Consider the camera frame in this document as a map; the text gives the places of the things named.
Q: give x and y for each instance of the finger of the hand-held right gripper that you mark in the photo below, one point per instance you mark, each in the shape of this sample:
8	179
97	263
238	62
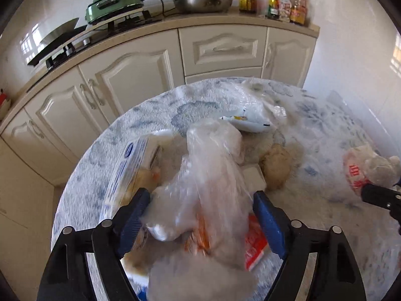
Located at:
380	197

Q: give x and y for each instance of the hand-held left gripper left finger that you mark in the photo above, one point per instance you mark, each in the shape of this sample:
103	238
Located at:
131	222

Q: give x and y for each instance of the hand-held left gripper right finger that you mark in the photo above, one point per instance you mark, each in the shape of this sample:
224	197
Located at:
271	225

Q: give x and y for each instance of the white bag with red print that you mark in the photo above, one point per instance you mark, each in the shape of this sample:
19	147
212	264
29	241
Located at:
355	171

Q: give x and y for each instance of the blue white printed package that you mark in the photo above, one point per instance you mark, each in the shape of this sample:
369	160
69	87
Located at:
131	166

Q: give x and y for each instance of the brown potato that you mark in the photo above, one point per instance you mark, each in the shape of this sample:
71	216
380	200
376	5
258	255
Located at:
277	166

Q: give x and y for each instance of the red white snack wrapper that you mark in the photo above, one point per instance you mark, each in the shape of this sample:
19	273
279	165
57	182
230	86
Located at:
255	246

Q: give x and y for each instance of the round marble-pattern table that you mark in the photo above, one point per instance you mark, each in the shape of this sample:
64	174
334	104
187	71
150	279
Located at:
313	225

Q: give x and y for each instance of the white foam block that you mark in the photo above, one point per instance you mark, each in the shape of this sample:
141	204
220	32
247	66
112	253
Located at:
255	177

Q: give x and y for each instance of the white yellow printed snack wrapper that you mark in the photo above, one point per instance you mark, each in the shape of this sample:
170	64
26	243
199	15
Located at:
247	120

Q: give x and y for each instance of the red lidded container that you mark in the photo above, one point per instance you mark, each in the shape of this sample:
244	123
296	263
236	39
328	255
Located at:
3	98

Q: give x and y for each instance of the cream cabinet drawer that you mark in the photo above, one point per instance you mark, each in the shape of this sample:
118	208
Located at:
224	48

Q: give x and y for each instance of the black gas stove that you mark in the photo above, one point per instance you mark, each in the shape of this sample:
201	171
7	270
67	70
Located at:
94	42

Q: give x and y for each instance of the steel basin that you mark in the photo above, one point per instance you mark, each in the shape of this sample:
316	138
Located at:
61	31

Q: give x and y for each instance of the orange labelled condiment bottle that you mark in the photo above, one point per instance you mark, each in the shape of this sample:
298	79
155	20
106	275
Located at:
297	9

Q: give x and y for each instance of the white labelled condiment bottle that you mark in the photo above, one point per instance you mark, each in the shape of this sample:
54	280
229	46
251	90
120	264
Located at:
285	6

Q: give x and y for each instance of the green capped condiment bottle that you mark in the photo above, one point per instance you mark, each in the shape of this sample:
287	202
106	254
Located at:
273	4

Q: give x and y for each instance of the green electric cooking pot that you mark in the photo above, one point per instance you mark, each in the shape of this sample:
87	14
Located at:
114	1

